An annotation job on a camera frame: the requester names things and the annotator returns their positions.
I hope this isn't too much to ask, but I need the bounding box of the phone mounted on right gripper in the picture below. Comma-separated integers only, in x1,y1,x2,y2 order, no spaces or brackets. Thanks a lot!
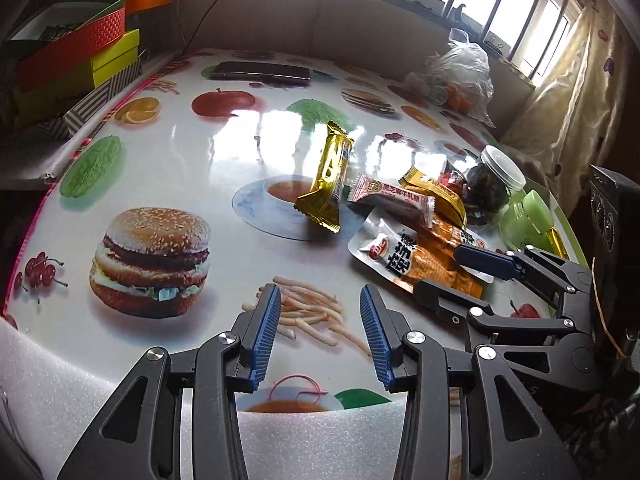
590,166,639,360

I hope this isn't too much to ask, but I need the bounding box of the pink white sesame candy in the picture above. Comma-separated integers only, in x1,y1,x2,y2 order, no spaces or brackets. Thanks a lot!
347,174,435,229

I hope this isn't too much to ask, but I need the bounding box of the black smartphone on table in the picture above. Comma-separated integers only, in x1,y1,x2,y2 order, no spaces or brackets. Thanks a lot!
206,62,311,86

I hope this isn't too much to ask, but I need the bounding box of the orange white konjac snack pouch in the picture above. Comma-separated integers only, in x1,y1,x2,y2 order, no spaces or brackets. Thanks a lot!
348,207,487,298

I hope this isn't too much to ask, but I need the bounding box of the green shallow cardboard box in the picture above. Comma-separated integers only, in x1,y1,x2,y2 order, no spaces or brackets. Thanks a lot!
547,193,590,268

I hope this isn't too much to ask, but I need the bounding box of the gold yellow biscuit packet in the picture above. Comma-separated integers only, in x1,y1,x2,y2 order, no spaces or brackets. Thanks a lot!
398,167,468,229

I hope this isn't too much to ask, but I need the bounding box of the striped black white box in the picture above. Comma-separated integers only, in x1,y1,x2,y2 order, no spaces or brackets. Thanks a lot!
26,58,142,141

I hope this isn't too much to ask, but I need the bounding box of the clear plastic bag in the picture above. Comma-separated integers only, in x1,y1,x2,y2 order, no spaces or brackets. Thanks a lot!
402,28,495,128

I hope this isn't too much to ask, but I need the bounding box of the yellow green box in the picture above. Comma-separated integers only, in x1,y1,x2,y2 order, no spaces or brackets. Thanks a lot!
14,29,140,104

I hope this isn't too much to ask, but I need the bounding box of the red polka dot box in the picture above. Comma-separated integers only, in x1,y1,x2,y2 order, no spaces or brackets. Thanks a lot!
3,0,126,92

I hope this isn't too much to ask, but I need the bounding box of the long gold snack bar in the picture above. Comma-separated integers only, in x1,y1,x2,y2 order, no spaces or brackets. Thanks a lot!
546,226,570,260

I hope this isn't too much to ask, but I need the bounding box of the cream patterned curtain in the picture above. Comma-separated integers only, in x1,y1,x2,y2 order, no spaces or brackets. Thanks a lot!
500,2,634,214

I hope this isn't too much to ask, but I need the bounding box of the green frosted jar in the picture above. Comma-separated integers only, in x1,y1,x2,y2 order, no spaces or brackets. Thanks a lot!
499,190,553,252

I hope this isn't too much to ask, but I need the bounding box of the white-lidded dark jar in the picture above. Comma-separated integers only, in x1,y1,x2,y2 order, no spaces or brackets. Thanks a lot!
462,145,526,226

